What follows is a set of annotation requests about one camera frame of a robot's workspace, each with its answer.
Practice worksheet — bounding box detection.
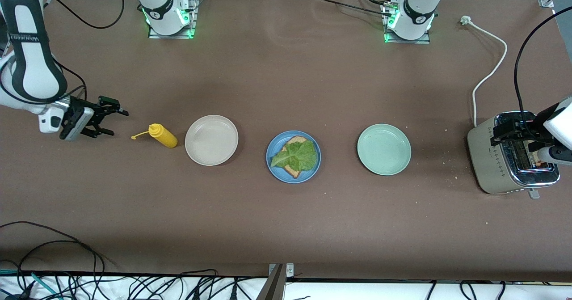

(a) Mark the aluminium arm base plate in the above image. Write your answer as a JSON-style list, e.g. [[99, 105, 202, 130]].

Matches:
[[381, 3, 432, 45], [148, 0, 199, 40]]

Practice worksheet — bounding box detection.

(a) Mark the long black looped cable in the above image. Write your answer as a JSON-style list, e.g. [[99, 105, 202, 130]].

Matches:
[[0, 222, 105, 287]]

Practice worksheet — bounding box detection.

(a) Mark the tangled black cable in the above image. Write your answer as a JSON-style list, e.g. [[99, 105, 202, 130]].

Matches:
[[130, 270, 269, 300]]

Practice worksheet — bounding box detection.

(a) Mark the black base power cable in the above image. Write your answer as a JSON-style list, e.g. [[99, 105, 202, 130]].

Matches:
[[308, 0, 395, 18]]

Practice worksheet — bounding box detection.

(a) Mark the white power cable with plug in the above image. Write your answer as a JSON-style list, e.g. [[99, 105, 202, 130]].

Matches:
[[460, 16, 509, 128]]

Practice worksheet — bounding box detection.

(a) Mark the pale beige round plate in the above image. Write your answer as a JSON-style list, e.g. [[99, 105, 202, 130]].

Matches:
[[185, 114, 239, 166]]

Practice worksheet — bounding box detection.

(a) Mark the brown bread slice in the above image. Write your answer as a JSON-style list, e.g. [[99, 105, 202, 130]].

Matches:
[[527, 140, 551, 169], [279, 135, 315, 179]]

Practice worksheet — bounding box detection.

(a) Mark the teal cable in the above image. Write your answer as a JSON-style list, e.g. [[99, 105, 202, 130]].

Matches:
[[0, 270, 61, 300]]

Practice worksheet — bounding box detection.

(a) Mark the beige metal toaster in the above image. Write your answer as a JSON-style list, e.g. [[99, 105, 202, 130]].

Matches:
[[467, 111, 560, 200]]

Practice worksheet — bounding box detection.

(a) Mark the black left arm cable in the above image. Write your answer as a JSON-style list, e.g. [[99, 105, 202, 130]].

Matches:
[[513, 6, 572, 127]]

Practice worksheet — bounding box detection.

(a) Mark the blue round plate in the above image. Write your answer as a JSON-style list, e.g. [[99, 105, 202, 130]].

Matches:
[[266, 130, 321, 184]]

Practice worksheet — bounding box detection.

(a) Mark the grey metal bracket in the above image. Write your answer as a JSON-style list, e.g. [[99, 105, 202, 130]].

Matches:
[[257, 263, 295, 300]]

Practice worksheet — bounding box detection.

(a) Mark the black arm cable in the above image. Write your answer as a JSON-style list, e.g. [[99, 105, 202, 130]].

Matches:
[[42, 0, 126, 101], [513, 6, 572, 127]]

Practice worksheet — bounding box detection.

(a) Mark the green lettuce leaf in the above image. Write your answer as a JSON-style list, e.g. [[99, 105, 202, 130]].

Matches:
[[270, 140, 318, 173]]

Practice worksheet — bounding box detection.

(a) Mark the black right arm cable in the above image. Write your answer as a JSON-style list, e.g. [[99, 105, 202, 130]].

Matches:
[[42, 0, 126, 101]]

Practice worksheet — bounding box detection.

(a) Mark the yellow squeeze bottle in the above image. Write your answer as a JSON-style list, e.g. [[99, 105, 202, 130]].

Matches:
[[131, 123, 178, 149]]

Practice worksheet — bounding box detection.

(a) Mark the pale green round plate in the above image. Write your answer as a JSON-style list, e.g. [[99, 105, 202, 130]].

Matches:
[[357, 123, 412, 176]]

